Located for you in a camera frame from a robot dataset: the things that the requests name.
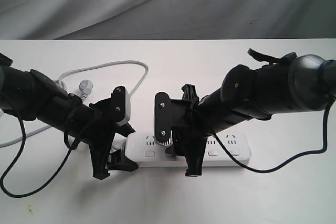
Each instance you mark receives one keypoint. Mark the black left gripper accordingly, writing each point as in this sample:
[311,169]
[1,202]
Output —
[109,113]

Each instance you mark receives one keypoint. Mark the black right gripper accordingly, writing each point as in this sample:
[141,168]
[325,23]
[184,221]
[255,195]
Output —
[177,125]

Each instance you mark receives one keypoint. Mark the grey backdrop cloth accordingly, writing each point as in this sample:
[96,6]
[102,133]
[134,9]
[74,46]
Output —
[166,19]

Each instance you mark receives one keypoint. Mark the white five-socket power strip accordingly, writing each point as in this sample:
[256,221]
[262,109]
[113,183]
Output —
[142,149]

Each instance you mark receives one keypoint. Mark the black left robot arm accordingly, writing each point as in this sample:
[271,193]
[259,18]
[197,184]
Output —
[36,96]

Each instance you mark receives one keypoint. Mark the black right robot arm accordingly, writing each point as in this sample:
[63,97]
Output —
[290,84]

